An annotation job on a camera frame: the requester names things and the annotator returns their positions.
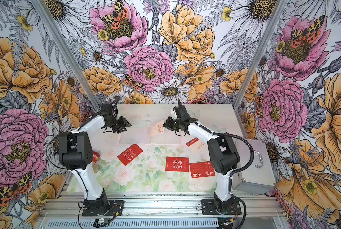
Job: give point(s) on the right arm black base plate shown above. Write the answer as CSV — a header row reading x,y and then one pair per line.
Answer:
x,y
217,207

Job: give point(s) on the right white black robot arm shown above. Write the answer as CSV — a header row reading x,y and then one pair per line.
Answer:
x,y
223,154

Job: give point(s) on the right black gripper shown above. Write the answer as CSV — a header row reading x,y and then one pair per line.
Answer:
x,y
167,124

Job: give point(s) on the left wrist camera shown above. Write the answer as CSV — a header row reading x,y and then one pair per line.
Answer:
x,y
109,109

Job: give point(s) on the red card gold characters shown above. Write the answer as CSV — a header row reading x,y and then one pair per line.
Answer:
x,y
201,169

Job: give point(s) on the silver aluminium case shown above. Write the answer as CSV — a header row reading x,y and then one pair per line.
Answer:
x,y
259,177

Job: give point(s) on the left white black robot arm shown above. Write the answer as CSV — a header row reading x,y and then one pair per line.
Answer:
x,y
76,155

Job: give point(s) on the red money money card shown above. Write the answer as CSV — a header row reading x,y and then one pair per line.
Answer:
x,y
129,154

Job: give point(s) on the red and pink card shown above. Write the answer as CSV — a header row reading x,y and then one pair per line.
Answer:
x,y
195,145

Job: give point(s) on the aluminium front rail frame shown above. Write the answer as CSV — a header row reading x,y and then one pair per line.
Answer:
x,y
164,211

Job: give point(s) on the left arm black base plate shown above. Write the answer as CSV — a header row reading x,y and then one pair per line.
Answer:
x,y
95,208

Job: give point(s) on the red card white characters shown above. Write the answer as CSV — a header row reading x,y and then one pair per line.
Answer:
x,y
177,164

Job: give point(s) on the pale pink text card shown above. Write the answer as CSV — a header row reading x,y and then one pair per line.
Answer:
x,y
157,128

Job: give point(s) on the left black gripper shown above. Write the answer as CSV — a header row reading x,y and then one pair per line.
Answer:
x,y
123,121

